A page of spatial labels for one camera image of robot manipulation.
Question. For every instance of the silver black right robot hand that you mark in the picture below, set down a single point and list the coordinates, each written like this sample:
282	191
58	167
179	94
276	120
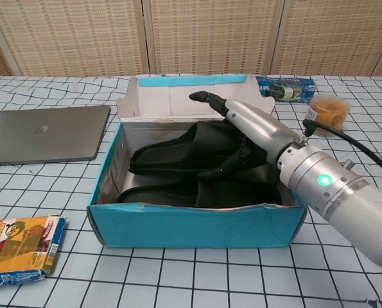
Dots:
258	125

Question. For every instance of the black rubber slipper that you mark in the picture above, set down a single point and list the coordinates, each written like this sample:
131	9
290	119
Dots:
178	154
165	194

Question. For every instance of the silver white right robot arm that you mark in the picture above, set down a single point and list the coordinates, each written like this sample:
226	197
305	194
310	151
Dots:
344	202

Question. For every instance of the teal cardboard shoe box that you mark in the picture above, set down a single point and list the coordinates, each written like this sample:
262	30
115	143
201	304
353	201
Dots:
194	227

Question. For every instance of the blue cookie package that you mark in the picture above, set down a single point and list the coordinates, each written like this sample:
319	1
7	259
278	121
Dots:
287	90

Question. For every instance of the clear tub of rubber bands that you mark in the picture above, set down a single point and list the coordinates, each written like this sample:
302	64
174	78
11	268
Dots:
328	112

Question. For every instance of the bamboo folding screen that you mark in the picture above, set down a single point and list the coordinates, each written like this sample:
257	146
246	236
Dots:
210	35

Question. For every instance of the white black checked tablecloth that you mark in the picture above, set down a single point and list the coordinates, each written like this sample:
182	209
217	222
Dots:
190	282

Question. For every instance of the grey closed laptop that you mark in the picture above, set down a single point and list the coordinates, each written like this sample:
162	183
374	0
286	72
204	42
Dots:
43	134

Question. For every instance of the yellow orange snack pack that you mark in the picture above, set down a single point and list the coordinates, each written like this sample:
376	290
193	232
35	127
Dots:
17	250

